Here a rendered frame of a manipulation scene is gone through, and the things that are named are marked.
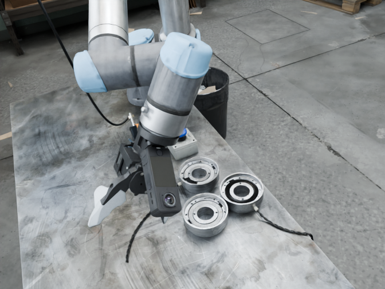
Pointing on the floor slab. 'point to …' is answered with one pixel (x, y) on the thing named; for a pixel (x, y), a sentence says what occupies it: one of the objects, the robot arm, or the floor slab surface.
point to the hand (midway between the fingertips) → (129, 228)
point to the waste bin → (215, 100)
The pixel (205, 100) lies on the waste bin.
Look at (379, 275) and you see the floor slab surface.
